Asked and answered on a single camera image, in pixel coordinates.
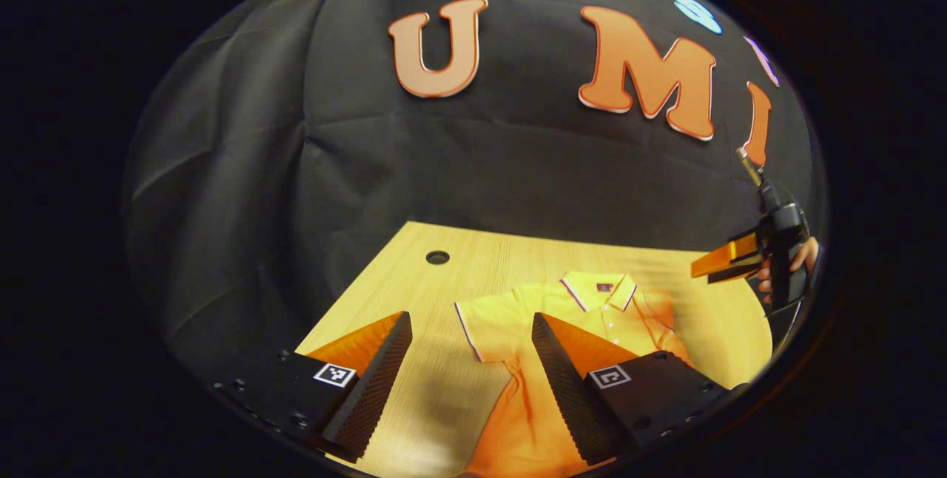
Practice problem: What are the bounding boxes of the orange polo T-shirt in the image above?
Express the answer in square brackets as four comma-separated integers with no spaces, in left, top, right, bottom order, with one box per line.
[454,271,694,478]

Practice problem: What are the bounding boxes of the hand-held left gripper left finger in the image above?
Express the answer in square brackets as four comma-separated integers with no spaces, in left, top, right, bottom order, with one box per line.
[211,311,414,464]

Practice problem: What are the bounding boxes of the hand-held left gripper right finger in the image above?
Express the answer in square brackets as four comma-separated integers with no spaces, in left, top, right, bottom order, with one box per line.
[531,312,748,466]

